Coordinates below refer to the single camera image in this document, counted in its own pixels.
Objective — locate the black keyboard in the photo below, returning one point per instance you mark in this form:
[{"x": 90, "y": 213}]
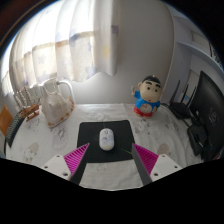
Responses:
[{"x": 14, "y": 128}]

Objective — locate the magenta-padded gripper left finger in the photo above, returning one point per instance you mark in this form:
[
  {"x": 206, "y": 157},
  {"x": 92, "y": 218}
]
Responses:
[{"x": 76, "y": 159}]

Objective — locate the cartoon boy figurine clock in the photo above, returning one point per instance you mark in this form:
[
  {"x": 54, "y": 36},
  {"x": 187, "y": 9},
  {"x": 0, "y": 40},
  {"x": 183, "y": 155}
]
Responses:
[{"x": 148, "y": 98}]

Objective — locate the black mouse pad green lines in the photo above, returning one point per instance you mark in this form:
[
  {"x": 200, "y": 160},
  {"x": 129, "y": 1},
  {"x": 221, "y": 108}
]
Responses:
[{"x": 88, "y": 136}]

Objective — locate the white sheer curtain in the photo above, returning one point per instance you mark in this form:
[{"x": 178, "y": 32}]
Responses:
[{"x": 66, "y": 43}]

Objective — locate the black box device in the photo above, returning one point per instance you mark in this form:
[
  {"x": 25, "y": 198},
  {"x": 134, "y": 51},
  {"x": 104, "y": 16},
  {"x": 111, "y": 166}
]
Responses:
[{"x": 197, "y": 138}]

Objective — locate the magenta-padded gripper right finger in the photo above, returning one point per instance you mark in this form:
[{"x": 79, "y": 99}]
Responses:
[{"x": 146, "y": 160}]

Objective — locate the black computer monitor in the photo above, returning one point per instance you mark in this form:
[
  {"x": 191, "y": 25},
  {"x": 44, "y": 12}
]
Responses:
[{"x": 208, "y": 106}]

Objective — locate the white printed tablecloth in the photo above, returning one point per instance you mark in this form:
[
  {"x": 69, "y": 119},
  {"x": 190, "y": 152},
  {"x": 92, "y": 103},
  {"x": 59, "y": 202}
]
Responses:
[{"x": 43, "y": 143}]

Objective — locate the orange wooden chair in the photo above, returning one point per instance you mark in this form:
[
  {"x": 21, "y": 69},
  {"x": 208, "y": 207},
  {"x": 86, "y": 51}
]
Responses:
[{"x": 5, "y": 120}]

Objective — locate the black router with antennas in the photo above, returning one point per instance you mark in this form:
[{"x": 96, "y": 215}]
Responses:
[{"x": 180, "y": 108}]

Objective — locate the wooden model sailing ship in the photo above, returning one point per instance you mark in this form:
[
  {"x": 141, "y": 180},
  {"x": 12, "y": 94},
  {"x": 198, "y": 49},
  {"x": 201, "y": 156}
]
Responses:
[{"x": 28, "y": 108}]

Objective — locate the white shelf unit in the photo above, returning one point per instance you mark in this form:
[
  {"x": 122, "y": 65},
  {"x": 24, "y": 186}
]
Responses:
[{"x": 186, "y": 56}]

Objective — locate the white cartoon-print computer mouse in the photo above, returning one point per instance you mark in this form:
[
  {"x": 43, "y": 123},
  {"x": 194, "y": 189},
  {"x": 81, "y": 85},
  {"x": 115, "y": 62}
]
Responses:
[{"x": 106, "y": 139}]

